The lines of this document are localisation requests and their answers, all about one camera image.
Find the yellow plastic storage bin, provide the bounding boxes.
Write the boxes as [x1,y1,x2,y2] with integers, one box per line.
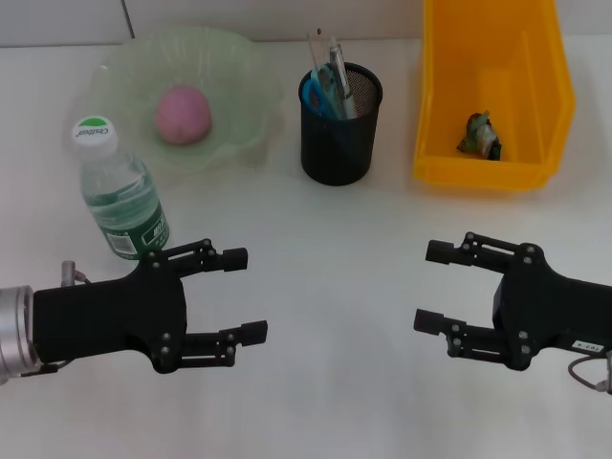
[412,0,578,192]

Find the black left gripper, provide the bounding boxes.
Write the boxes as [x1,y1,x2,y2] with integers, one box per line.
[32,238,269,374]

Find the blue teal scissors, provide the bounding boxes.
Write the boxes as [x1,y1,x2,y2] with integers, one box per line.
[301,64,345,123]

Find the black mesh pen holder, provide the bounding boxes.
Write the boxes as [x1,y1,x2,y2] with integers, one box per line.
[298,61,383,186]

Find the translucent green fruit plate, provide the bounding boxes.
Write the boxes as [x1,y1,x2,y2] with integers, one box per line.
[66,26,283,171]

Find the grey right arm cable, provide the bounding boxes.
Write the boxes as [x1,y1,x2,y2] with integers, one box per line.
[567,351,612,396]

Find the transparent plastic ruler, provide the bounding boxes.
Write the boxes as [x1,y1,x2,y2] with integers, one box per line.
[307,28,341,97]

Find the green plastic wrapper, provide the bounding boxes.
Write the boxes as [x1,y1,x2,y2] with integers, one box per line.
[456,110,504,161]

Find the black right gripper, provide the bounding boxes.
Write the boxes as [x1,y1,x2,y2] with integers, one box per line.
[413,232,612,372]

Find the pink peach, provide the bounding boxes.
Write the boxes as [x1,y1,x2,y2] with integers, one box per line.
[153,85,212,145]

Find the white silver ballpoint pen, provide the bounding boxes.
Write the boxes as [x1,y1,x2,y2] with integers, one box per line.
[328,44,358,120]

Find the clear water bottle green label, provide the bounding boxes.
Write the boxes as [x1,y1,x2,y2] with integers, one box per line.
[71,114,172,262]

